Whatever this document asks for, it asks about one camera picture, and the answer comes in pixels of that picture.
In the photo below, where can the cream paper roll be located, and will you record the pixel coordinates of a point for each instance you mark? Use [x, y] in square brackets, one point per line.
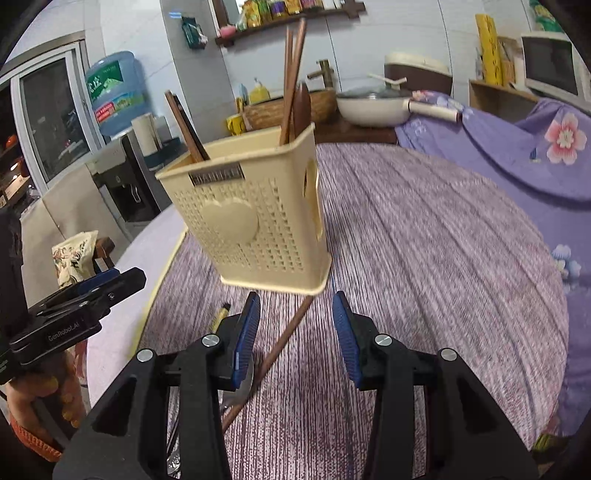
[145, 134]

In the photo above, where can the green wall packet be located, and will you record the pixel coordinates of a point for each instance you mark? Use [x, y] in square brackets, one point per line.
[194, 32]

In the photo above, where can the woven brown basin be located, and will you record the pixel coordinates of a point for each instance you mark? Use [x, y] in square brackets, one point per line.
[318, 108]

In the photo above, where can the purple striped tablecloth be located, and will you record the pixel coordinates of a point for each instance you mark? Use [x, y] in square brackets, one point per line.
[415, 277]

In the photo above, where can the purple floral cloth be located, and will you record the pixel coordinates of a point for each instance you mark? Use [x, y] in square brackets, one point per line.
[508, 152]

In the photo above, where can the person's left hand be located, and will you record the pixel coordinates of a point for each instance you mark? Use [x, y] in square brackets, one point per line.
[46, 397]

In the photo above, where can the wooden mirror wall shelf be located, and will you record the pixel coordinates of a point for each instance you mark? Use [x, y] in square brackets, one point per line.
[295, 23]

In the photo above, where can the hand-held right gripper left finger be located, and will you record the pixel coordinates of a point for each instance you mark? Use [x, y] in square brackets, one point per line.
[247, 341]

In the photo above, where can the yellow printed roll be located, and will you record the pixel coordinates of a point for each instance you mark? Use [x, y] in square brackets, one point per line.
[488, 50]

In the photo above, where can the blue water jug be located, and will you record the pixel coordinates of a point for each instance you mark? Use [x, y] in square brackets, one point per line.
[117, 92]

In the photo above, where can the reddish wooden chopstick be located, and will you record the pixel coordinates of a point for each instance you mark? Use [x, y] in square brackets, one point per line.
[287, 83]
[286, 334]
[298, 60]

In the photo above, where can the grey water dispenser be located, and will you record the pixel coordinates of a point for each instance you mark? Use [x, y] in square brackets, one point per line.
[124, 184]

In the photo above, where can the beige draped cloth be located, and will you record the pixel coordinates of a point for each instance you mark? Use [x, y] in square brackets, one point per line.
[60, 212]

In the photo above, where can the yellow cup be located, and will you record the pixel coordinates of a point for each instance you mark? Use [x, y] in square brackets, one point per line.
[234, 124]

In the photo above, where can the metal spoon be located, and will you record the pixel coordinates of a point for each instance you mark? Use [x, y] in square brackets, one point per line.
[240, 392]

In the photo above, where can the dark wooden display shelf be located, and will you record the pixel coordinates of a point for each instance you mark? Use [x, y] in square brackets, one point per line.
[11, 166]

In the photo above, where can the printed snack bag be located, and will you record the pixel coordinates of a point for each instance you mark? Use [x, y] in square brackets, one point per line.
[74, 258]

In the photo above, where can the cream plastic utensil holder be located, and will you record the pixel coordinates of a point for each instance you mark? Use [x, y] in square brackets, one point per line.
[258, 221]

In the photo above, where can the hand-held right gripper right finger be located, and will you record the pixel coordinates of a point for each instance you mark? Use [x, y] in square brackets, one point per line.
[346, 337]

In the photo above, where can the pale lilac tablecloth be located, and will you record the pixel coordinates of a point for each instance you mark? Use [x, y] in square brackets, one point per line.
[147, 244]

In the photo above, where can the wooden side cabinet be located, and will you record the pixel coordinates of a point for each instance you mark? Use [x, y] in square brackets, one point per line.
[498, 104]

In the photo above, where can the pink bowl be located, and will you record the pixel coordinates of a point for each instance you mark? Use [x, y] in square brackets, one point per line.
[227, 31]

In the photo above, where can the brown white rice cooker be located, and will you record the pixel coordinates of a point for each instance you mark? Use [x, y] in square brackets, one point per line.
[418, 74]

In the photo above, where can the yellow soap bottle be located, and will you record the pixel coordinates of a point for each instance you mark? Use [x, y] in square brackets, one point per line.
[259, 92]

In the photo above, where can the cream pan with lid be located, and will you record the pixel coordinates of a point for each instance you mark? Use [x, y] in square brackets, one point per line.
[369, 108]

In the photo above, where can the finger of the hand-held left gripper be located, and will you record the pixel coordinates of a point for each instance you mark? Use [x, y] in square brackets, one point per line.
[97, 281]
[92, 309]

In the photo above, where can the yellow black-tipped stick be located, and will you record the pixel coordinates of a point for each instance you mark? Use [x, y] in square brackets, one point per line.
[220, 316]

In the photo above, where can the wooden spoon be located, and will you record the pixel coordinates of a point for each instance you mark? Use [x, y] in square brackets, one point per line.
[303, 110]

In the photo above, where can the bronze faucet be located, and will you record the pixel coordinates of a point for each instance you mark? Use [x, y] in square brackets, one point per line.
[323, 74]

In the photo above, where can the sliding glass window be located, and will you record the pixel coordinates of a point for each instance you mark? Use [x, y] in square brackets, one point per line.
[51, 120]

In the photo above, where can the white microwave oven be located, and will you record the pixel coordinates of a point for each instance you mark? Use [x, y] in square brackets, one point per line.
[549, 64]

